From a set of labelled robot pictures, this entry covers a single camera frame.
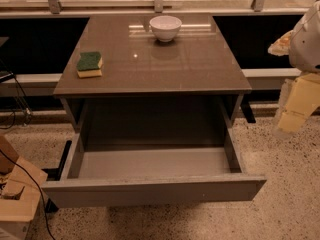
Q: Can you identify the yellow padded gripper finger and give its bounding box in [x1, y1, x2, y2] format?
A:
[274, 73, 320, 135]
[268, 30, 292, 56]

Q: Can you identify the cardboard box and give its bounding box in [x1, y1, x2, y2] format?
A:
[0, 135, 47, 240]

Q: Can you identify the open grey top drawer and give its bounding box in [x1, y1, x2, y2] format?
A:
[41, 97, 268, 209]

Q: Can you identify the white ceramic bowl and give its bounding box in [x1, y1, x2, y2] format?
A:
[149, 15, 182, 42]

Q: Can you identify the grey drawer cabinet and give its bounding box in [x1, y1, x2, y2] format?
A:
[54, 14, 251, 124]

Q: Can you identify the green and yellow sponge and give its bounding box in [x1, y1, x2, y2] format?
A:
[76, 52, 103, 78]

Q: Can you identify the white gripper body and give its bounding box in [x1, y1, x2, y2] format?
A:
[289, 0, 320, 73]

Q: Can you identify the black cable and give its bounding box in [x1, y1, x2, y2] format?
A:
[0, 148, 57, 240]

